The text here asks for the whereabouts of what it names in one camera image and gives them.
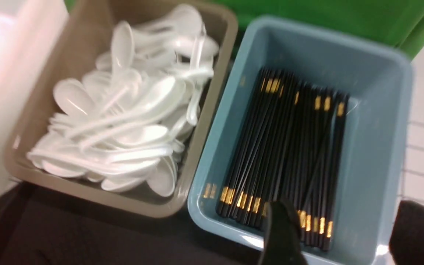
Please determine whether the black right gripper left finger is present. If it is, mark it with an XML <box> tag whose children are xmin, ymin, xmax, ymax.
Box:
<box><xmin>258</xmin><ymin>200</ymin><xmax>308</xmax><ymax>265</ymax></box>

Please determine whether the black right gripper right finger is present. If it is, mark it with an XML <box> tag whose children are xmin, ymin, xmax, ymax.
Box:
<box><xmin>389</xmin><ymin>200</ymin><xmax>424</xmax><ymax>265</ymax></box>

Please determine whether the bundle of black chopsticks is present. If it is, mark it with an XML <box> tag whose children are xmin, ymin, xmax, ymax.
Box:
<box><xmin>216</xmin><ymin>67</ymin><xmax>350</xmax><ymax>251</ymax></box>

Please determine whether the blue chopstick bin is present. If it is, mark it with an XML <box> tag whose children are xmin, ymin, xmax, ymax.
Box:
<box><xmin>187</xmin><ymin>16</ymin><xmax>413</xmax><ymax>265</ymax></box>

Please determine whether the pile of white spoons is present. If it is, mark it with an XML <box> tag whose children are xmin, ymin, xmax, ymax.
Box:
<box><xmin>26</xmin><ymin>4</ymin><xmax>219</xmax><ymax>197</ymax></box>

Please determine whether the green backdrop cloth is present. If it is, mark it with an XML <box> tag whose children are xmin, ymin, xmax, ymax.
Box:
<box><xmin>63</xmin><ymin>0</ymin><xmax>424</xmax><ymax>59</ymax></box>

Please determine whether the olive brown spoon bin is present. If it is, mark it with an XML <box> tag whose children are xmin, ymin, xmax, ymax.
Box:
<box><xmin>4</xmin><ymin>0</ymin><xmax>238</xmax><ymax>218</ymax></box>

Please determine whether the large white plastic tub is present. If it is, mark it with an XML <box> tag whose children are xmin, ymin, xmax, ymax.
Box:
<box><xmin>0</xmin><ymin>0</ymin><xmax>68</xmax><ymax>195</ymax></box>

